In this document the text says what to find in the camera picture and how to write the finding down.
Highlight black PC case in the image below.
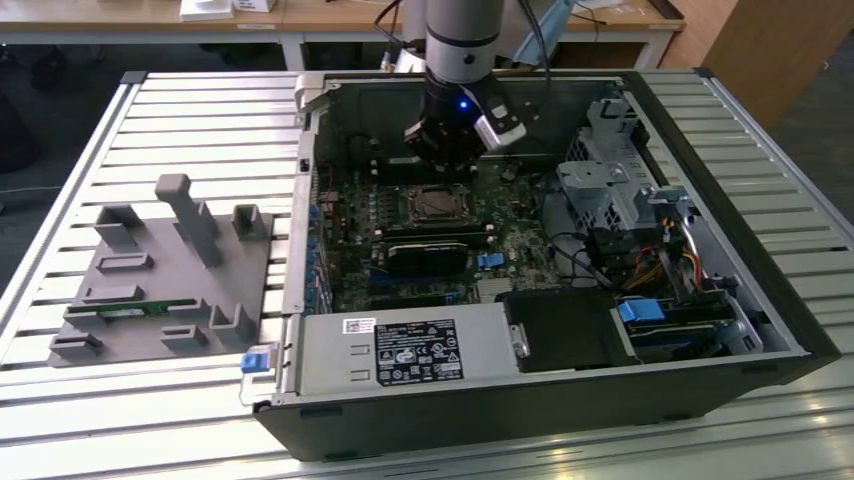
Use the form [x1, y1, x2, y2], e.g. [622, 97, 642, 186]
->
[250, 67, 844, 464]

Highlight green motherboard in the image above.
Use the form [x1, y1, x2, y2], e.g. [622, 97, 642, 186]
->
[311, 158, 566, 315]

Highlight silver power supply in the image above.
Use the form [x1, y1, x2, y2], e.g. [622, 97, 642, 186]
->
[291, 301, 524, 397]

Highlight metal socket cover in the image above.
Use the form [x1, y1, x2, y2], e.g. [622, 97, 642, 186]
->
[408, 185, 473, 223]

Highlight silver perforated drive cage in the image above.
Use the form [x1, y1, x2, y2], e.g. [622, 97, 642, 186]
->
[554, 97, 693, 239]

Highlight yellow red power wires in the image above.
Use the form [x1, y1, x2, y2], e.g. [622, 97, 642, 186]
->
[626, 249, 709, 294]

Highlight hard disk in blue carrier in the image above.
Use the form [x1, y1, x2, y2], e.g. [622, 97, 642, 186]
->
[613, 294, 740, 359]

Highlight wooden desk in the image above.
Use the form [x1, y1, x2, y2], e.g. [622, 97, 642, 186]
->
[0, 0, 689, 71]

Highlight large white box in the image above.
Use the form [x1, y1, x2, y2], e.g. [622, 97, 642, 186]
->
[178, 0, 237, 23]

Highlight silver CPU chip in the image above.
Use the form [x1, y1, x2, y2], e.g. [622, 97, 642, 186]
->
[418, 192, 462, 214]

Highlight graphics card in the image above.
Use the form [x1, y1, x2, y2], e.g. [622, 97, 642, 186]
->
[384, 240, 470, 278]

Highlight green RAM stick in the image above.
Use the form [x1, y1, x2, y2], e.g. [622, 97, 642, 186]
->
[65, 297, 202, 320]

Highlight pale blue teach pendant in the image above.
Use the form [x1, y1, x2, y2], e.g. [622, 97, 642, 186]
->
[516, 0, 577, 65]

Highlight grey parts rack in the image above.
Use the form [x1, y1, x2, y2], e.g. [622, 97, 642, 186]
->
[47, 172, 277, 370]

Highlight silver finned heatsink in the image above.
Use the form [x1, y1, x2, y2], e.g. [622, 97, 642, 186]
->
[477, 277, 520, 303]

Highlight black RAM slot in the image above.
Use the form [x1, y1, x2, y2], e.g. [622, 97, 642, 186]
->
[384, 228, 489, 236]
[384, 232, 492, 240]
[374, 165, 478, 174]
[373, 161, 477, 169]
[384, 224, 488, 232]
[371, 156, 477, 165]
[385, 236, 493, 245]

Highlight wooden cabinet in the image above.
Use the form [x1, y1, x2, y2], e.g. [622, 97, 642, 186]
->
[657, 0, 854, 132]

